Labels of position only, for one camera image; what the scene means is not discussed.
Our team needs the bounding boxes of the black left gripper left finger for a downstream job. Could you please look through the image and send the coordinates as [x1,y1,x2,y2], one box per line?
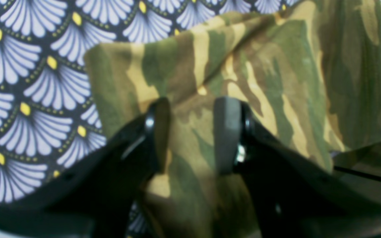
[0,98,171,238]

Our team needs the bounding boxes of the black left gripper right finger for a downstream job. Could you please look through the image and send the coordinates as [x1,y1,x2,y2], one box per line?
[213,97,381,238]

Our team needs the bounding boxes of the camouflage T-shirt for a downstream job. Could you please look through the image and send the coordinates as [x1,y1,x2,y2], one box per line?
[83,0,381,238]

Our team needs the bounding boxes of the fan-patterned blue tablecloth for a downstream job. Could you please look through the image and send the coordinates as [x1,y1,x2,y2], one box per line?
[0,0,303,238]

